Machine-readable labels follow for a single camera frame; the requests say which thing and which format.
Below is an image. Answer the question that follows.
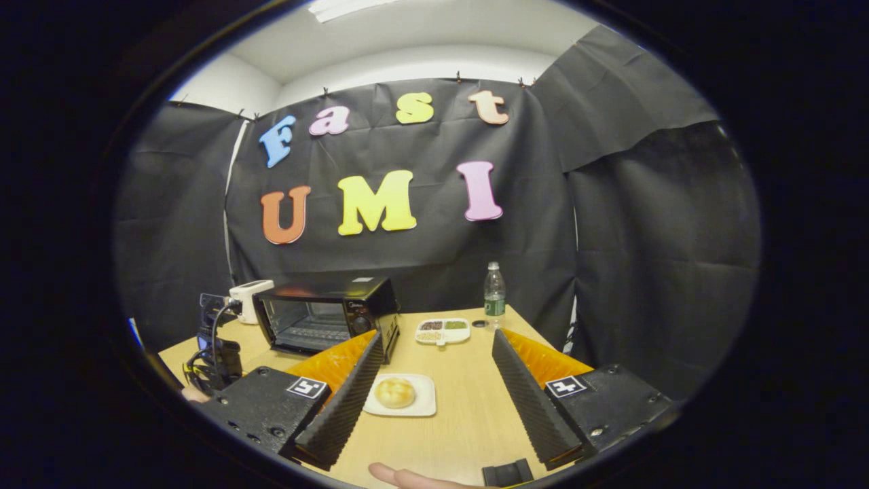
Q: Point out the white toaster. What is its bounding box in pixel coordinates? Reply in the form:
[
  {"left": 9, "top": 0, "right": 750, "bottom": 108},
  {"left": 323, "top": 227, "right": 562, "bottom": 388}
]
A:
[{"left": 229, "top": 280, "right": 276, "bottom": 325}]

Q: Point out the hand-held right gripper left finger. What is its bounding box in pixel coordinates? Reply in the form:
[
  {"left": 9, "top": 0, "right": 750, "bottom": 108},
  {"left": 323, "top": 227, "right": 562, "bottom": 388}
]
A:
[{"left": 198, "top": 331, "right": 386, "bottom": 471}]

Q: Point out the clear plastic water bottle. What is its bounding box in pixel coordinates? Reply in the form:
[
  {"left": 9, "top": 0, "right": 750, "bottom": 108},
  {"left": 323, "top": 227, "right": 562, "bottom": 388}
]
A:
[{"left": 483, "top": 262, "right": 507, "bottom": 332}]

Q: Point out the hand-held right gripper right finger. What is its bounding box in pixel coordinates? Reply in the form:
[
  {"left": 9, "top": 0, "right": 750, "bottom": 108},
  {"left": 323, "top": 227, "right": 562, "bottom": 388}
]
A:
[{"left": 492, "top": 329, "right": 674, "bottom": 471}]

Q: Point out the white square plate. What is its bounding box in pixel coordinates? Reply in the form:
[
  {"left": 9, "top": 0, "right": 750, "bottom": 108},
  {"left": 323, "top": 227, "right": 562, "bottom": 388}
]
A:
[{"left": 363, "top": 374, "right": 437, "bottom": 417}]

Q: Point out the black cable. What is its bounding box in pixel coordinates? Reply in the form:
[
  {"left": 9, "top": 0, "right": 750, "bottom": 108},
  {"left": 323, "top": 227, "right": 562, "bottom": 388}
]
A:
[{"left": 182, "top": 302, "right": 238, "bottom": 397}]

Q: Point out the ceiling light panel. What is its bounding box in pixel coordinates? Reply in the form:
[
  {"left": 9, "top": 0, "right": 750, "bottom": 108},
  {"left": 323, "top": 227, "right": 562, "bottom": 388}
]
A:
[{"left": 309, "top": 0, "right": 401, "bottom": 23}]

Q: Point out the black electric oven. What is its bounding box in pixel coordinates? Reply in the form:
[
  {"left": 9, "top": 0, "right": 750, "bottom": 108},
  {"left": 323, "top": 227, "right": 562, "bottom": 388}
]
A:
[{"left": 253, "top": 275, "right": 401, "bottom": 364}]

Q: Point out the round bread bun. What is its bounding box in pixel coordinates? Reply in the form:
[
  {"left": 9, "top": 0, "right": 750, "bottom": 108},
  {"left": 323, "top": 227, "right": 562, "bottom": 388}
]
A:
[{"left": 374, "top": 378, "right": 416, "bottom": 409}]

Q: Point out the white divided grain tray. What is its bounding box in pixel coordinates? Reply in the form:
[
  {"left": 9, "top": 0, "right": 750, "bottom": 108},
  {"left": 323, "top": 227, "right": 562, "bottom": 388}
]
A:
[{"left": 415, "top": 318, "right": 471, "bottom": 346}]

